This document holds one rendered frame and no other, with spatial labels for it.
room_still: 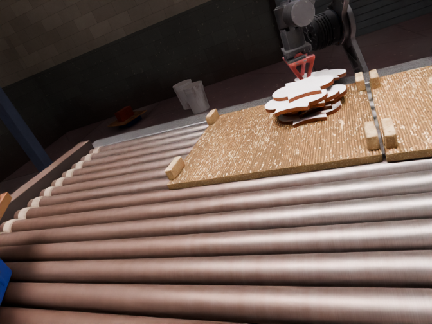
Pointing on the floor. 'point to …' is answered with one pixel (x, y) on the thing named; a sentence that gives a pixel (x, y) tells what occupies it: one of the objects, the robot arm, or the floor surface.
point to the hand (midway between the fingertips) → (303, 78)
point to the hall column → (22, 133)
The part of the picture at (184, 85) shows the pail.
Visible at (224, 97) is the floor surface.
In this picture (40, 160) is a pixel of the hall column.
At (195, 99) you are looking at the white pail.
